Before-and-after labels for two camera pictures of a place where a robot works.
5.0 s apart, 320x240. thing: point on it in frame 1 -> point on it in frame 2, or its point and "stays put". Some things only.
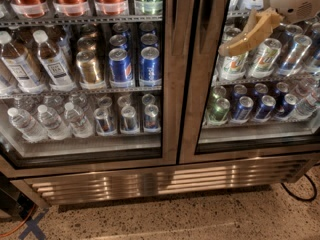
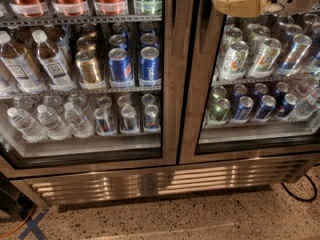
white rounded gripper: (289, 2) -> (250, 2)
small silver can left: (105, 122) stays put
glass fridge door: (262, 100) stays put
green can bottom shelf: (218, 112) stays put
